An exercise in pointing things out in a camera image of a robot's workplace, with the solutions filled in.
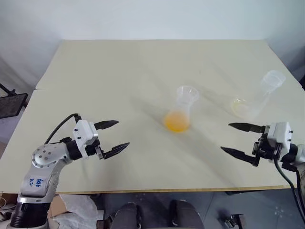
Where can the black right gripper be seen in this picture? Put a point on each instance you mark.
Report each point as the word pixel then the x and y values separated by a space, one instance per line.
pixel 265 149

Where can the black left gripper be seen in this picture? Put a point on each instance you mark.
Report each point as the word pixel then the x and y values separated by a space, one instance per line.
pixel 94 149

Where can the large clear plastic flask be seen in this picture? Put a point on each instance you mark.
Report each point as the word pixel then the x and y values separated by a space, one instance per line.
pixel 259 95

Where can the small clear plastic flask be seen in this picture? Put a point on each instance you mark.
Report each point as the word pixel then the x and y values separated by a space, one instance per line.
pixel 181 112

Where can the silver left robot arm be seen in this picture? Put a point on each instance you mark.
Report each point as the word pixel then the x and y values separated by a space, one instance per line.
pixel 45 167

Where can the white plastic bag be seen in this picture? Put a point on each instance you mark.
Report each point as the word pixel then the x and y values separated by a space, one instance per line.
pixel 78 210

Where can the dark rounded shape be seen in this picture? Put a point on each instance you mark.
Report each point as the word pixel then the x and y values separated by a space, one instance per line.
pixel 127 215
pixel 184 214

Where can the metal clip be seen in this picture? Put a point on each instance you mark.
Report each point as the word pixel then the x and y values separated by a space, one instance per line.
pixel 234 221

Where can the brown cardboard piece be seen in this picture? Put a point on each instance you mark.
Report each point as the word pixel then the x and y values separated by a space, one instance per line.
pixel 58 205

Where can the black metal stand rod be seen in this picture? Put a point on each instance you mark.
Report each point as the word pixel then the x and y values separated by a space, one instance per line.
pixel 7 89

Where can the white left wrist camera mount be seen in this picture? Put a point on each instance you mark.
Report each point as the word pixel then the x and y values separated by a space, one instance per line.
pixel 83 134

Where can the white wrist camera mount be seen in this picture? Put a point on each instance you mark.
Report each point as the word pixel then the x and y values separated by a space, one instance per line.
pixel 280 133
pixel 83 134

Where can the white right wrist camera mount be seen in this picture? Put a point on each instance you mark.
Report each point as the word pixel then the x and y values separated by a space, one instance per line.
pixel 280 133

